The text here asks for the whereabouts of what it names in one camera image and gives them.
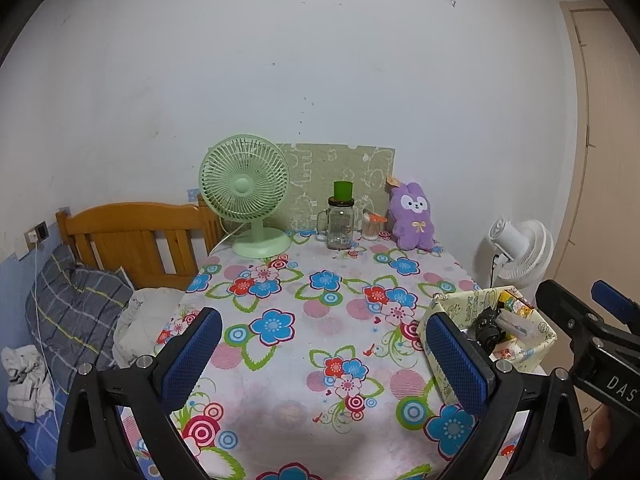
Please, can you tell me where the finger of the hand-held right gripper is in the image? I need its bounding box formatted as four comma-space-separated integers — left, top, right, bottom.
536, 280, 618, 386
591, 280, 640, 343

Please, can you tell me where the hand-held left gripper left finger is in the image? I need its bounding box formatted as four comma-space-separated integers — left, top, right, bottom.
56, 307, 223, 480

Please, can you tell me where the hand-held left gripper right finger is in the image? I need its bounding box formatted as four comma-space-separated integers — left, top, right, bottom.
425, 311, 590, 480

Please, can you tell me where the black plastic bag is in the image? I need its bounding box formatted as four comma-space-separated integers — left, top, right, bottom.
470, 309, 503, 348

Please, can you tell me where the cartoon print tissue packet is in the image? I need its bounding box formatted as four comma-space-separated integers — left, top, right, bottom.
497, 290, 533, 318

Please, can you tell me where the yellow cartoon print storage box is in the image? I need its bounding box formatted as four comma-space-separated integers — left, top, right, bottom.
420, 285, 558, 406

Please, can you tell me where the person's right hand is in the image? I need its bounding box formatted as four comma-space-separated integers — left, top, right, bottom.
587, 404, 610, 466

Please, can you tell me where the white crumpled blanket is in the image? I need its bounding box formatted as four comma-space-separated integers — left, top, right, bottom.
112, 287, 183, 366

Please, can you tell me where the white standing fan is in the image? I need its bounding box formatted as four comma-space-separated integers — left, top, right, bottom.
487, 218, 555, 289

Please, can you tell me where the floral tablecloth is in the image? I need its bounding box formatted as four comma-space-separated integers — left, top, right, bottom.
120, 227, 546, 480

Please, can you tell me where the grey plaid pillow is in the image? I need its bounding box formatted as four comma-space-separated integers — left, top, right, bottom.
31, 245, 135, 393

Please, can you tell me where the beige door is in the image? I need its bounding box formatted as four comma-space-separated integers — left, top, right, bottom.
560, 0, 640, 321

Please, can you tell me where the purple plush bunny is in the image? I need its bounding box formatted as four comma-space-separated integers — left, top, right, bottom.
386, 176, 437, 251

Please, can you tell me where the wooden bed headboard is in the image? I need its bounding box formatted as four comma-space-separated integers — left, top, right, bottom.
55, 202, 226, 291

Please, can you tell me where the cotton swab jar orange lid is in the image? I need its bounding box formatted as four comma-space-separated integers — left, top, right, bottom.
362, 208, 387, 241

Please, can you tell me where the grey white crumpled cloth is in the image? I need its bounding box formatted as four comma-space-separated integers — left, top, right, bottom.
0, 344, 55, 422

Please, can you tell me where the blue bed sheet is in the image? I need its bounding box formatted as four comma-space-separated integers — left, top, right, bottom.
0, 385, 146, 480

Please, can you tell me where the glass mug jar green lid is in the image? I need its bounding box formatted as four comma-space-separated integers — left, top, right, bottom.
316, 180, 357, 251

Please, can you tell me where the green desk fan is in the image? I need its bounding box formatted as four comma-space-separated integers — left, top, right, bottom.
199, 134, 292, 260

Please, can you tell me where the green patterned board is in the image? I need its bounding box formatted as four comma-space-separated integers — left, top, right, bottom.
276, 142, 396, 233

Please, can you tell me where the white fan cable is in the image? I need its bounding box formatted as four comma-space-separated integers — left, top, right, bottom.
210, 222, 243, 256

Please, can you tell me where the white charging cable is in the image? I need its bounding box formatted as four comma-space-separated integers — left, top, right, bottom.
34, 242, 56, 411

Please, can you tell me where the wall socket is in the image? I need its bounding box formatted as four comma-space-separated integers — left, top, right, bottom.
25, 221, 49, 248

